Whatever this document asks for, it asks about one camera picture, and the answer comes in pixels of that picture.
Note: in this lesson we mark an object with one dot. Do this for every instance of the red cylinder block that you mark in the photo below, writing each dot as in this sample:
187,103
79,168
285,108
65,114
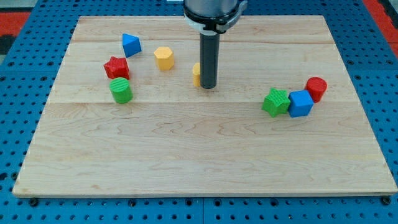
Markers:
316,87

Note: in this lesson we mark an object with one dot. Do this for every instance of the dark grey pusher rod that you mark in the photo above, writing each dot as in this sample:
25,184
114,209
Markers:
209,52

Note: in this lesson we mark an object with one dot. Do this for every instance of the red star block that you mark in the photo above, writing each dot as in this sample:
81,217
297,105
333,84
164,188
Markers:
117,67

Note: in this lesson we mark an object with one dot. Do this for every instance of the yellow hexagon block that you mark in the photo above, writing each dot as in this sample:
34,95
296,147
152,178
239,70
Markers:
164,58

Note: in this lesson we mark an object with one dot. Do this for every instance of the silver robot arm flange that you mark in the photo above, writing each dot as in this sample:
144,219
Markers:
211,17

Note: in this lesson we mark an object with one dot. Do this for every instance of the green star block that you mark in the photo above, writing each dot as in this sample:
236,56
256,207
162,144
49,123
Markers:
276,102

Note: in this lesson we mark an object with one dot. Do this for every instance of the yellow block behind rod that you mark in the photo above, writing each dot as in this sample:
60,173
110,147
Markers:
196,74

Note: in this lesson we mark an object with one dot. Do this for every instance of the blue cube block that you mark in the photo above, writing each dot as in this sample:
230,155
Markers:
301,103

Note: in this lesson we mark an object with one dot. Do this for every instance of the blue triangle block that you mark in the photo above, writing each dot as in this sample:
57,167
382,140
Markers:
131,45

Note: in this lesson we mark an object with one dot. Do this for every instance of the green cylinder block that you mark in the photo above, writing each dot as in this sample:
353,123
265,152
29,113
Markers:
121,90

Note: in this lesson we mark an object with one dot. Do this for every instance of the wooden board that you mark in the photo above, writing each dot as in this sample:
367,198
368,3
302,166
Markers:
177,140

